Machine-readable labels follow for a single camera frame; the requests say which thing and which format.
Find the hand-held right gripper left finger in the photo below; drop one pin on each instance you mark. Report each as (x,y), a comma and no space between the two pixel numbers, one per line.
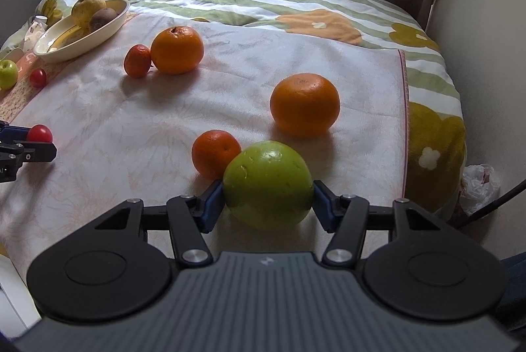
(213,204)

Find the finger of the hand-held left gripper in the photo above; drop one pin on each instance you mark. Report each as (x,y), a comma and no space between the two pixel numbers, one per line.
(37,151)
(10,133)

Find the grey padded headboard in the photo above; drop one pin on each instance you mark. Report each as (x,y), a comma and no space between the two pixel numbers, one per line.
(16,0)

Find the red cherry tomato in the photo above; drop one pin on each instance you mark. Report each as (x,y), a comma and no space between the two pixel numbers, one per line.
(40,133)
(37,77)

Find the cream oval bowl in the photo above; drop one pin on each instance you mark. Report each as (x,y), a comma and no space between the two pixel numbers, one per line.
(53,48)

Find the pale pink towel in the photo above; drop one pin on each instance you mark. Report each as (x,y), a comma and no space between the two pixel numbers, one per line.
(144,118)

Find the large green pomelo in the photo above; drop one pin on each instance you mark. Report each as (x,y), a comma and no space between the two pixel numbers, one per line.
(267,183)

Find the yellow brown apple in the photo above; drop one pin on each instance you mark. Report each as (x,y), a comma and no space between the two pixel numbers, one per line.
(86,7)

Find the small green apple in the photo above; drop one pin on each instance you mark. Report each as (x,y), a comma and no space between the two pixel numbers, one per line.
(7,74)

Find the brown round kiwi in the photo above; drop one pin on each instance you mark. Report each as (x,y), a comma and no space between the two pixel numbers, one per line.
(102,19)

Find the large orange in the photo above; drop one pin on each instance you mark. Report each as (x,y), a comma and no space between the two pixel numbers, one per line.
(176,50)
(304,105)

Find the white plastic bag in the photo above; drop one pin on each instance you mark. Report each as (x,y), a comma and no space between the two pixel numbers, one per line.
(478,185)

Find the white crumpled tube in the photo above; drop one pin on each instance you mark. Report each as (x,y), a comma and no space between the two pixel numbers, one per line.
(33,32)

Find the dark blue cloth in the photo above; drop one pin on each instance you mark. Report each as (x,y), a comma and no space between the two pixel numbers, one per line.
(513,290)

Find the small tangerine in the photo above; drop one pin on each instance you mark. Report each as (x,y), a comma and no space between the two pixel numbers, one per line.
(211,152)
(137,61)

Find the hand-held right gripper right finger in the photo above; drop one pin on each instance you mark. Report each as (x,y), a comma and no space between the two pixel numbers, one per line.
(322,206)

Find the floral striped quilt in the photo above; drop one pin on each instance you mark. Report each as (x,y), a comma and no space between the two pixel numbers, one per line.
(287,2)

